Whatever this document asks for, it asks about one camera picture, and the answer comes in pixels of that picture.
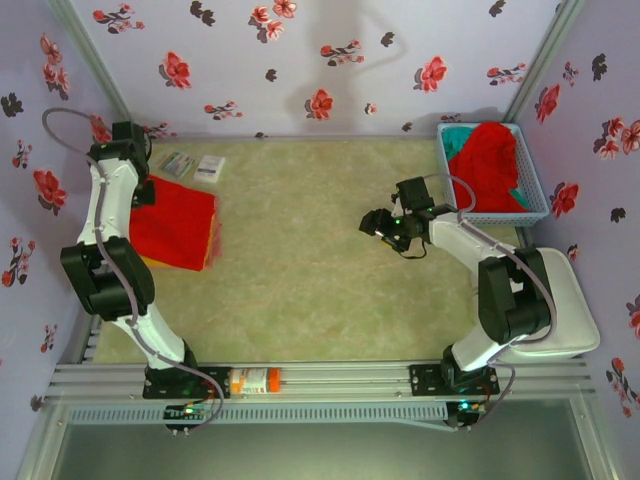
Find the grey metal sheet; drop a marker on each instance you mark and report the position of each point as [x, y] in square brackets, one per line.
[320, 455]

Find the aluminium frame bar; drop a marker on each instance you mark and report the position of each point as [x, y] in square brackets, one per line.
[300, 139]
[90, 340]

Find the folded pink cloth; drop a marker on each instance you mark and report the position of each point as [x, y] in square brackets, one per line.
[217, 250]

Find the teal printed card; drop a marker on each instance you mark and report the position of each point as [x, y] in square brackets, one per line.
[175, 164]

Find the crumpled red t-shirt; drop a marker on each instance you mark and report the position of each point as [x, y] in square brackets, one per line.
[480, 175]

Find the folded yellow t-shirt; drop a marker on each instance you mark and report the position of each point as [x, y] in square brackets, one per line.
[152, 261]

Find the white paper card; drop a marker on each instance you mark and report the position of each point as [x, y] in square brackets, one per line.
[209, 168]

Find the aluminium mounting rail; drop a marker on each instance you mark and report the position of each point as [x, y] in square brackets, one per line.
[350, 380]

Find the orange pill bottle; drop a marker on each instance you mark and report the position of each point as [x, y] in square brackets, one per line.
[255, 381]

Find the pale green fuzzy mat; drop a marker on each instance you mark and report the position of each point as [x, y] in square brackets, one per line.
[310, 280]

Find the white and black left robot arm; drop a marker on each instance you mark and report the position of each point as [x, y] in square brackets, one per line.
[112, 200]

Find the aluminium frame post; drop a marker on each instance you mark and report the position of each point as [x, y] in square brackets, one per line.
[85, 55]
[545, 60]

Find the white plastic lid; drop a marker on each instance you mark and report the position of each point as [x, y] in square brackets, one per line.
[575, 310]

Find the small circuit board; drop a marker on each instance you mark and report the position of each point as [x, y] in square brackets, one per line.
[187, 411]
[465, 407]

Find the blue plastic basket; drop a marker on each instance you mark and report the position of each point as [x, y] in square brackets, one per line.
[532, 170]

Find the large red t-shirt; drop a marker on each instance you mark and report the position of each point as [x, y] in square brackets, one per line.
[175, 225]

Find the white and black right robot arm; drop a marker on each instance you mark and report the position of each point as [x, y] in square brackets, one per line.
[460, 237]

